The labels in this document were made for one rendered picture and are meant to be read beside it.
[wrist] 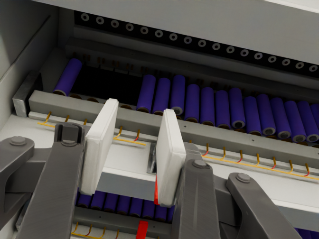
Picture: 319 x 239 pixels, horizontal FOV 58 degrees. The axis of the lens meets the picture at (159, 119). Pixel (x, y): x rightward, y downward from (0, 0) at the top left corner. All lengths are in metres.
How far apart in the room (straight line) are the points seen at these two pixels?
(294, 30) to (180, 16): 0.09
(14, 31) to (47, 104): 0.08
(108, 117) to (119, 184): 0.18
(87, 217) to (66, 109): 0.19
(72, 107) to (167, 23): 0.15
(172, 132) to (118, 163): 0.17
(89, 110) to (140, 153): 0.07
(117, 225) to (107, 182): 0.14
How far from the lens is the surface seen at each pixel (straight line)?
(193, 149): 0.16
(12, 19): 0.35
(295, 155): 0.38
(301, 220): 0.39
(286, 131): 0.40
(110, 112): 0.16
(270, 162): 0.37
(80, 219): 0.46
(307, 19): 0.27
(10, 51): 0.35
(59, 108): 0.34
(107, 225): 0.46
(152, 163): 0.30
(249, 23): 0.26
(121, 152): 0.33
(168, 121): 0.17
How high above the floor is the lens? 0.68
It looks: 27 degrees down
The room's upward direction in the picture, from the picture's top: 13 degrees clockwise
